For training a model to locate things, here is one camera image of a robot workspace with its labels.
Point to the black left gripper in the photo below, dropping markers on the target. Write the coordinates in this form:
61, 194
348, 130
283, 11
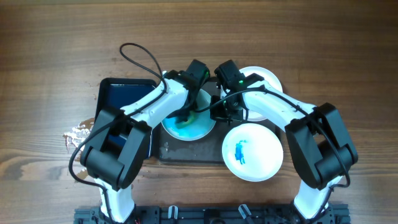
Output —
192, 106

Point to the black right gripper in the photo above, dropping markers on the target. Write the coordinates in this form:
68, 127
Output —
217, 114

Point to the green yellow sponge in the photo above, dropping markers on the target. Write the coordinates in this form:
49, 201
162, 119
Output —
183, 121

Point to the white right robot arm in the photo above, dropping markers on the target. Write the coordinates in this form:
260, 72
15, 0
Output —
321, 148

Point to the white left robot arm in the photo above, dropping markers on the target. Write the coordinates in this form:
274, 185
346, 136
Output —
114, 152

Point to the dark grey serving tray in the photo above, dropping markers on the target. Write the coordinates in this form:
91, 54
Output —
206, 150

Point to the black water tray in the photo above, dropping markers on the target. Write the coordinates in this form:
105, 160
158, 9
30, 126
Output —
119, 92

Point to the white plate with blue stain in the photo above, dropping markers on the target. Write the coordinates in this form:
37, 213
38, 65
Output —
252, 152

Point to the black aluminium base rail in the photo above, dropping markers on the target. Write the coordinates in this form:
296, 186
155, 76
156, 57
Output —
275, 213

